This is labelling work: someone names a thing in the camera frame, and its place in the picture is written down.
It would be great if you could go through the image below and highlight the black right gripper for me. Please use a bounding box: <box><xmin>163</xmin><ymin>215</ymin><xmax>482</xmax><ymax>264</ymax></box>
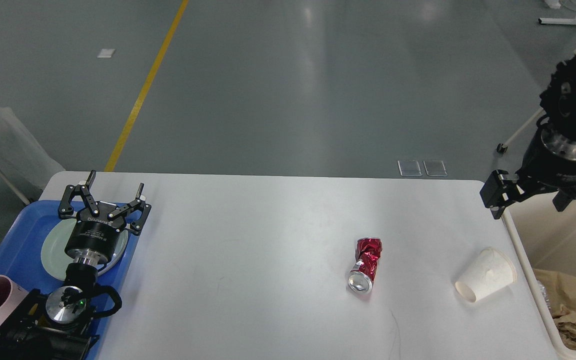
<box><xmin>479</xmin><ymin>125</ymin><xmax>576</xmax><ymax>220</ymax></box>

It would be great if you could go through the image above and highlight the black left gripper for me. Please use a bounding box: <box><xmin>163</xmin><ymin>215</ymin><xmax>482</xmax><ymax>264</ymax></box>
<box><xmin>58</xmin><ymin>170</ymin><xmax>152</xmax><ymax>265</ymax></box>

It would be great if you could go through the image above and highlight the green plate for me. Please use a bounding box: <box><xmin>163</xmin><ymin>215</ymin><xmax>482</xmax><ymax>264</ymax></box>
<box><xmin>40</xmin><ymin>218</ymin><xmax>130</xmax><ymax>281</ymax></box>

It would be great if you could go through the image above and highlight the small white paper cup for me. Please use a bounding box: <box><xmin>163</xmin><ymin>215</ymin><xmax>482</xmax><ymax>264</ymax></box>
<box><xmin>454</xmin><ymin>247</ymin><xmax>517</xmax><ymax>303</ymax></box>

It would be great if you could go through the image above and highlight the silver foil bag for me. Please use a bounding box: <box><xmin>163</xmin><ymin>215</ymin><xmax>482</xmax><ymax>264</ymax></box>
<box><xmin>537</xmin><ymin>279</ymin><xmax>558</xmax><ymax>314</ymax></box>

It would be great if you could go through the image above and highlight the brown paper bag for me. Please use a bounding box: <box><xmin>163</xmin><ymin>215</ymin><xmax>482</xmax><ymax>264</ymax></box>
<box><xmin>533</xmin><ymin>268</ymin><xmax>576</xmax><ymax>318</ymax></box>

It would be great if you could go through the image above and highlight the brown paper ball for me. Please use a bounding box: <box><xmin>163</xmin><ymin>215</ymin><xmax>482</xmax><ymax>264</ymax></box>
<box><xmin>550</xmin><ymin>302</ymin><xmax>576</xmax><ymax>353</ymax></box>

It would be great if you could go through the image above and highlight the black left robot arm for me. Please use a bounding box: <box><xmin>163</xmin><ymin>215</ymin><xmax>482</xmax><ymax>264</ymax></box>
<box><xmin>0</xmin><ymin>171</ymin><xmax>152</xmax><ymax>360</ymax></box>

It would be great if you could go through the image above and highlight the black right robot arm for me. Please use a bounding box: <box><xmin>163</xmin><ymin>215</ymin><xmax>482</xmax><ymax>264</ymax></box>
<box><xmin>479</xmin><ymin>55</ymin><xmax>576</xmax><ymax>220</ymax></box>

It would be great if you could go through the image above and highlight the white wheeled rack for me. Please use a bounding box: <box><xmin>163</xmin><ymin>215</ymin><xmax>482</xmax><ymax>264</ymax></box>
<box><xmin>494</xmin><ymin>107</ymin><xmax>546</xmax><ymax>155</ymax></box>

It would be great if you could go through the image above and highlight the beige plastic bin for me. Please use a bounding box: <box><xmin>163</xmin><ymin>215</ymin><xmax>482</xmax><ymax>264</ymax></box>
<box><xmin>502</xmin><ymin>193</ymin><xmax>576</xmax><ymax>360</ymax></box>

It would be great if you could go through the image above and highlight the person in white trousers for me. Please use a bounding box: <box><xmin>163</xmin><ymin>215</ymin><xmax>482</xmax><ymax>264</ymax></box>
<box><xmin>0</xmin><ymin>106</ymin><xmax>65</xmax><ymax>190</ymax></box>

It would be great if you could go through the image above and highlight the crushed red soda can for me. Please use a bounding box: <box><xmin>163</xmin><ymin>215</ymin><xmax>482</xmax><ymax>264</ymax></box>
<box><xmin>347</xmin><ymin>237</ymin><xmax>383</xmax><ymax>294</ymax></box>

